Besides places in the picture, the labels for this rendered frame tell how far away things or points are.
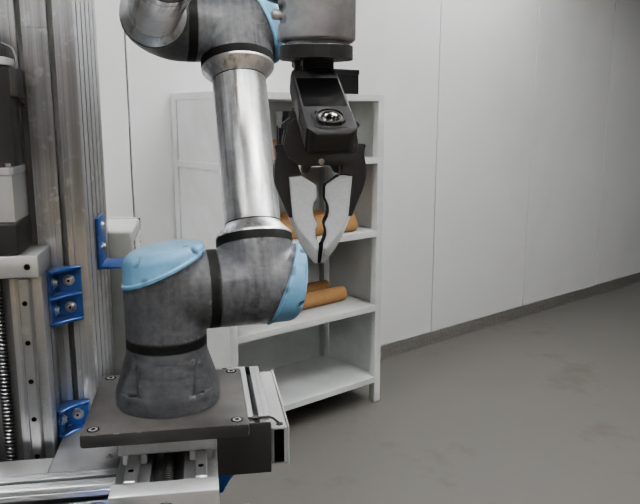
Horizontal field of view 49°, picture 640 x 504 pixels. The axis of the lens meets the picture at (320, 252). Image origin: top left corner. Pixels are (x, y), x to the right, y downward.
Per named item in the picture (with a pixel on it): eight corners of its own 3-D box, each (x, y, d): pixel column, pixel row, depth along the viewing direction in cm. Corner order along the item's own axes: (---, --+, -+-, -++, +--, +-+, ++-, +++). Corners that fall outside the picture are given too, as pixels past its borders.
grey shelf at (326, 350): (183, 418, 344) (170, 93, 314) (324, 375, 400) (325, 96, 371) (232, 451, 310) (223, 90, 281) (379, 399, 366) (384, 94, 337)
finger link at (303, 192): (311, 254, 76) (311, 168, 74) (320, 265, 70) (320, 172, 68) (282, 255, 75) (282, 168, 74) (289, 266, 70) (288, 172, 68)
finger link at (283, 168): (319, 214, 71) (319, 127, 69) (322, 217, 69) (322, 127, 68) (273, 215, 70) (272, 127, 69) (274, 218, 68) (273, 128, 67)
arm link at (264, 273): (205, 333, 108) (179, 9, 118) (299, 325, 112) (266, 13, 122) (214, 324, 97) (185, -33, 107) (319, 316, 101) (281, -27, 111)
